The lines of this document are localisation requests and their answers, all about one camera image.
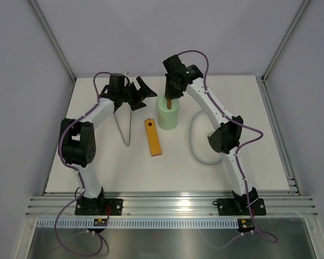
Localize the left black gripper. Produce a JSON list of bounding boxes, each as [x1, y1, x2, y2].
[[119, 77, 156, 111]]

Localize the green lid with handle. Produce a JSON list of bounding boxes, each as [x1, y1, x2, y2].
[[156, 96, 180, 115]]

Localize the metal tongs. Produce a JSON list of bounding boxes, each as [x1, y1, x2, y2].
[[113, 103, 132, 147]]

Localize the green lunch cup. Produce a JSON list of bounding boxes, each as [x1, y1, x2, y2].
[[156, 96, 180, 131]]

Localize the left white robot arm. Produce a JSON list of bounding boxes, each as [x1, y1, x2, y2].
[[58, 73, 157, 216]]

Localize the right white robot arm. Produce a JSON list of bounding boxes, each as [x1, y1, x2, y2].
[[163, 54, 259, 214]]

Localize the white oval plate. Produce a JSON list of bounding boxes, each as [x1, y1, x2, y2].
[[188, 111, 223, 167]]

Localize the yellow wooden block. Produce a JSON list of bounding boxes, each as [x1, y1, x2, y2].
[[144, 119, 162, 157]]

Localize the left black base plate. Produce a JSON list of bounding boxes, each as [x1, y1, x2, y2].
[[75, 197, 124, 216]]

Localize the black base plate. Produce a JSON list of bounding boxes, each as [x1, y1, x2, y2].
[[212, 198, 267, 216], [75, 197, 124, 216]]

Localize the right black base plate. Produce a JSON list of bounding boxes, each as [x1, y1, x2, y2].
[[212, 198, 267, 216]]

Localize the left aluminium frame post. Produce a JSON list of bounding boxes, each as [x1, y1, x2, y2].
[[27, 0, 77, 83]]

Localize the aluminium frame post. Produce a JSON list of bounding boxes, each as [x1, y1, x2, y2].
[[27, 0, 77, 83], [261, 0, 312, 83]]

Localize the right aluminium frame post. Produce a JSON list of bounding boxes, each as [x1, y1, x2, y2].
[[261, 0, 312, 83]]

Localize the aluminium mounting rail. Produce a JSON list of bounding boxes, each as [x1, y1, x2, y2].
[[25, 192, 318, 218]]

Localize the perforated cable tray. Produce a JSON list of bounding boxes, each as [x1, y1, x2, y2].
[[36, 217, 239, 229]]

